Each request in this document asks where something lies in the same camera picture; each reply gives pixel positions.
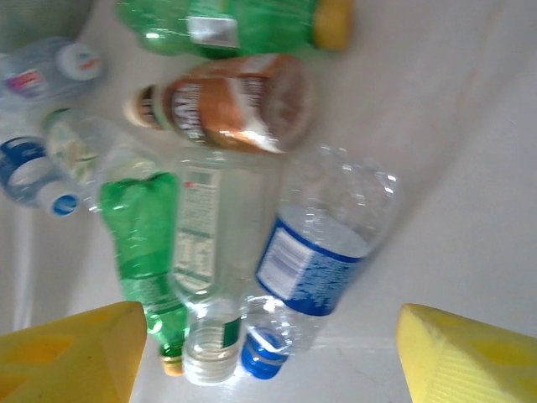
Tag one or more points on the clear bottle flower label green cap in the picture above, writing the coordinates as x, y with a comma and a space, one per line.
79, 147

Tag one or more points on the blue label bottle blue cap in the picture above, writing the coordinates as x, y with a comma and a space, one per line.
310, 260

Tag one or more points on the clear bottle white text label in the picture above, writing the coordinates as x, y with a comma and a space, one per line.
222, 235

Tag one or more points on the green bottle yellow cap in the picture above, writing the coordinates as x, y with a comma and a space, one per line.
251, 25
138, 235

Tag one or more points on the brown coffee label bottle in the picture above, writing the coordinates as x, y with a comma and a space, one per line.
235, 105

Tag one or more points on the clear bottle pink purple label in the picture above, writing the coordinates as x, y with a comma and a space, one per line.
38, 75

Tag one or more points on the crushed blue label bottle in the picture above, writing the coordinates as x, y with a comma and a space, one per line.
25, 172

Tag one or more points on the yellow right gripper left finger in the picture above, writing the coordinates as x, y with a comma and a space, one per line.
63, 361

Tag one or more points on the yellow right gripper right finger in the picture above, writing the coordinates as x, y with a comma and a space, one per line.
470, 365

